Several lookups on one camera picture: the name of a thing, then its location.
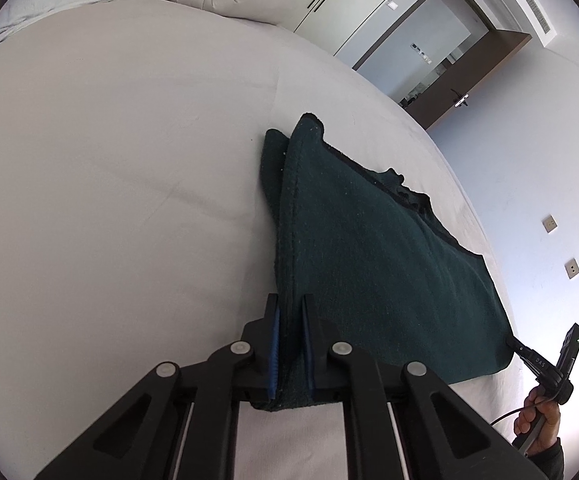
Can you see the silver door handle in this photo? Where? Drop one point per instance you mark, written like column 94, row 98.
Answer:
column 460, row 98

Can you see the lower beige wall socket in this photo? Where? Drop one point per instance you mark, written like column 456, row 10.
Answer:
column 572, row 268

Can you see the dark brown wooden door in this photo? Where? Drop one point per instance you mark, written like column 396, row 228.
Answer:
column 437, row 46

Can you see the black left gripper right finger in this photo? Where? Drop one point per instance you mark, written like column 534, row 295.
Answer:
column 325, row 383

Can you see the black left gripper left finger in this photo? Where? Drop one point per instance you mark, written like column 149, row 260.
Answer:
column 258, row 375

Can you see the dark green knit sweater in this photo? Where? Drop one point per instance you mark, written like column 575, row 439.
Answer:
column 378, row 264

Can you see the beige wall socket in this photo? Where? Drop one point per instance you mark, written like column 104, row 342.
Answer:
column 549, row 224
column 572, row 268

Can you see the upper beige wall socket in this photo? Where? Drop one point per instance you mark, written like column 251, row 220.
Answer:
column 549, row 224

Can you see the white bed sheet mattress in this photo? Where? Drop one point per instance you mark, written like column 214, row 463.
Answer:
column 133, row 229

